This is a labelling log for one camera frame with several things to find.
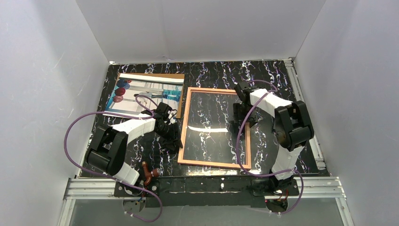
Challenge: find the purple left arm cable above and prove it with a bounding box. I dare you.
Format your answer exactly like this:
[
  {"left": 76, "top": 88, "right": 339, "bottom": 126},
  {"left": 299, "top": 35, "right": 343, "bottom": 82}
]
[{"left": 64, "top": 95, "right": 163, "bottom": 223}]

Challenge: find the aluminium rail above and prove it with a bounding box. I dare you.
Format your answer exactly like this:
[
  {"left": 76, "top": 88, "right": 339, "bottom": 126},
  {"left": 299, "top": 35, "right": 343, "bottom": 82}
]
[
  {"left": 283, "top": 58, "right": 326, "bottom": 170},
  {"left": 58, "top": 177, "right": 354, "bottom": 226}
]

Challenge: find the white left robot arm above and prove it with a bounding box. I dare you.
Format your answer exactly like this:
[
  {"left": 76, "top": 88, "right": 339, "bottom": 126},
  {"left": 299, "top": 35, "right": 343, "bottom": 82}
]
[{"left": 85, "top": 113, "right": 183, "bottom": 185}]

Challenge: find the aluminium front rail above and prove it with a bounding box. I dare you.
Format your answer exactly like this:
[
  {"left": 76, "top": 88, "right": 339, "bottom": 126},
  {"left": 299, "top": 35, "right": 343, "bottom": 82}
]
[{"left": 58, "top": 177, "right": 354, "bottom": 226}]

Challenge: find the brown backing board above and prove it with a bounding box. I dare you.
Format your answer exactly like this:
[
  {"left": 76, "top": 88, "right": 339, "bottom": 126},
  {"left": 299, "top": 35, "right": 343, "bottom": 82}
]
[{"left": 118, "top": 73, "right": 185, "bottom": 119}]

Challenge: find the aluminium right side rail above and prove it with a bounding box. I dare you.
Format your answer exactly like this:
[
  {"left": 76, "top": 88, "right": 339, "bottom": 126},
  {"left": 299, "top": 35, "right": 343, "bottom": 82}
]
[{"left": 283, "top": 58, "right": 326, "bottom": 170}]

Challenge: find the copper pipe fitting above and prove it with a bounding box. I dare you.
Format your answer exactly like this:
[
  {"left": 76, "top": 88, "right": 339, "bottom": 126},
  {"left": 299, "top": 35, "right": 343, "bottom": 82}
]
[{"left": 142, "top": 161, "right": 160, "bottom": 186}]

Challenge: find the printed photo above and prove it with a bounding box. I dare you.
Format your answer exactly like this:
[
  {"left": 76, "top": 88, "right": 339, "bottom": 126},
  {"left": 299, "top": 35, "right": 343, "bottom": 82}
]
[{"left": 103, "top": 73, "right": 184, "bottom": 119}]

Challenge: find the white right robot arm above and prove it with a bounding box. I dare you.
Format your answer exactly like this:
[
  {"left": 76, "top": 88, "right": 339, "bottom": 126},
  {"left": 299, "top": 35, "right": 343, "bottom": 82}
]
[{"left": 235, "top": 88, "right": 314, "bottom": 181}]

